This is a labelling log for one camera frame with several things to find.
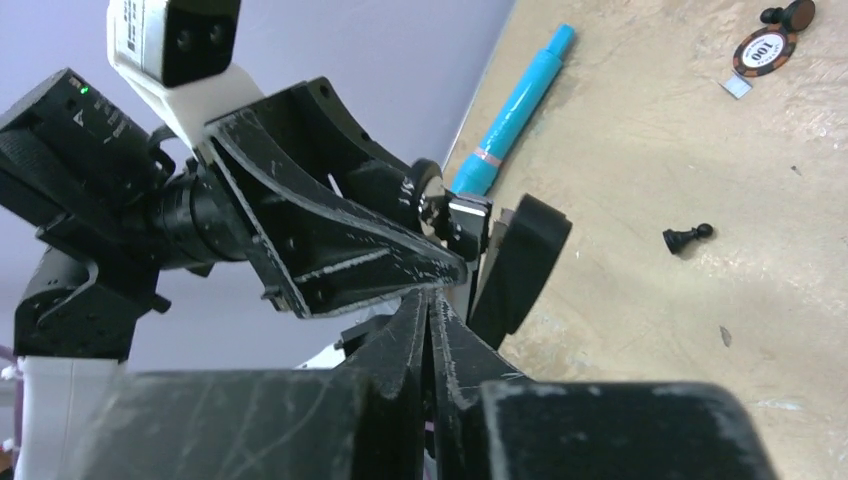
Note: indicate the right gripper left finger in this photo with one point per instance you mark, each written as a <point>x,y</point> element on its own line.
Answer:
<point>360,420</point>

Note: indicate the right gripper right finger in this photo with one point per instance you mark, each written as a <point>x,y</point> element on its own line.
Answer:
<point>494,422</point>

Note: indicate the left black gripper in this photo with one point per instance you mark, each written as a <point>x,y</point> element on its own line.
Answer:
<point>328,219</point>

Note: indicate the black stapler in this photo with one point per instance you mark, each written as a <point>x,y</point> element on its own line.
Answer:
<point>523,249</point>

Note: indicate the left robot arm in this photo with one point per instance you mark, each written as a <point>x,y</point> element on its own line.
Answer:
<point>88,179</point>

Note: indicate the blue marker pen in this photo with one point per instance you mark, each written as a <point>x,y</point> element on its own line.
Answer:
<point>478,172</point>

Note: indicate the metal staple strip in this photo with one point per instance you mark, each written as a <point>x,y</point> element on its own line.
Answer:
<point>736,86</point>

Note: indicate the brown 100 poker chip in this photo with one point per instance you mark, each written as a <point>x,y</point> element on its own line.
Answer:
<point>764,51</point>

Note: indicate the black chess pawn lying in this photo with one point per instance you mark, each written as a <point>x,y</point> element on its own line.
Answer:
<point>795,17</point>

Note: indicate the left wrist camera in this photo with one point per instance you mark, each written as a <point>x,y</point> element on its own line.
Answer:
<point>178,57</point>

